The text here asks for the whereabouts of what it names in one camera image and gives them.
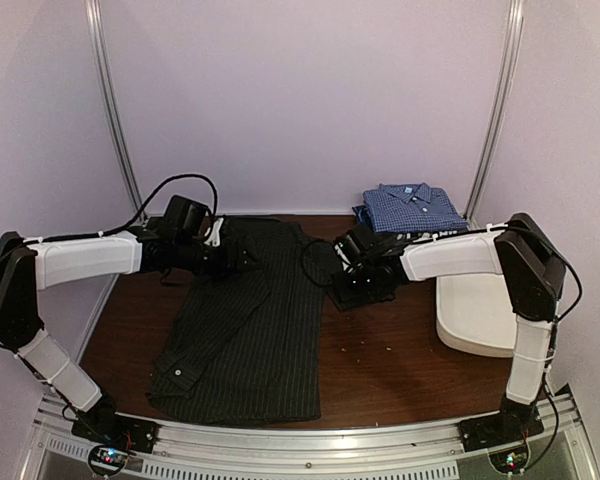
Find dark striped long sleeve shirt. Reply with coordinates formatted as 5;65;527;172
147;217;341;426

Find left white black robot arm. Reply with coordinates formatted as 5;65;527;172
0;195;257;444

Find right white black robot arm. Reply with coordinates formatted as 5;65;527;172
328;213;567;442

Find dark blue printed folded shirt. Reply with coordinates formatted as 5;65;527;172
352;203;474;241

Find blue checked folded shirt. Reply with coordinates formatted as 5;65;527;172
363;183;468;234

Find white plastic bin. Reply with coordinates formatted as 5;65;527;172
436;274;516;358

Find right circuit board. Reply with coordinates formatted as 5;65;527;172
489;447;530;475

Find circuit board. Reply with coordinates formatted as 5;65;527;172
87;445;130;475
489;447;530;475

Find left circuit board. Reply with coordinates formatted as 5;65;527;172
87;445;130;475

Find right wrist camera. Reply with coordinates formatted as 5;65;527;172
333;241;351;269

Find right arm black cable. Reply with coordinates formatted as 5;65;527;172
300;238;341;289

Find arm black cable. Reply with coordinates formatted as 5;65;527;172
300;238;341;289
99;172;219;236

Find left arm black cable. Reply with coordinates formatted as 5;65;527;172
99;172;219;236

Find front aluminium rail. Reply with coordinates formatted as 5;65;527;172
29;384;600;480

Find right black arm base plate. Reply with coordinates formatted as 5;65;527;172
458;412;544;452

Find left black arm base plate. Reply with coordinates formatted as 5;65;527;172
71;414;158;454

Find right aluminium frame post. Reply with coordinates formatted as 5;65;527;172
465;0;525;227

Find aluminium frame post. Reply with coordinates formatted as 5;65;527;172
465;0;525;227
85;0;143;211

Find left aluminium frame post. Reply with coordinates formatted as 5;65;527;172
85;0;143;211

